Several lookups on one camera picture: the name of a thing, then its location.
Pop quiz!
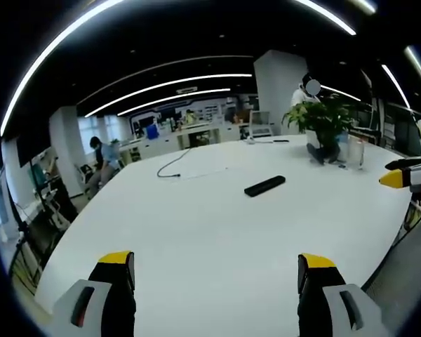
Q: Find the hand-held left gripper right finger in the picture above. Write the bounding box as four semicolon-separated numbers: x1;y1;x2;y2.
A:
297;253;394;337

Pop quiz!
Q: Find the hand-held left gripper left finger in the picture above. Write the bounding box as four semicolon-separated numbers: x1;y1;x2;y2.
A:
52;250;138;337

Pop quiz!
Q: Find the black remote control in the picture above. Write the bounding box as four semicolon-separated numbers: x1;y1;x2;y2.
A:
243;175;286;198

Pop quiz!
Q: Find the clear plastic bottle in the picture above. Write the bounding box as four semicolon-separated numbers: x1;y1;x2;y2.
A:
347;136;366;171

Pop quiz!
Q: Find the grey mesh office chair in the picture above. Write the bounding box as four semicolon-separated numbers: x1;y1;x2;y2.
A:
360;210;421;334

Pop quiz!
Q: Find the green potted plant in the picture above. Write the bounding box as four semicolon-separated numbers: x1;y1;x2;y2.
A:
281;93;359;166

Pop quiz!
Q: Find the white office chair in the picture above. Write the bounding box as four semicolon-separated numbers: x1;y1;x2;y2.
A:
38;177;79;229

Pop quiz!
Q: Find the white counter cabinet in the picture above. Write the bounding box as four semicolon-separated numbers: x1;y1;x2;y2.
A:
119;121;250;164

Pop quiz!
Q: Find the black cable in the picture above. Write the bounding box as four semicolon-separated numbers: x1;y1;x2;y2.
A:
156;147;192;178

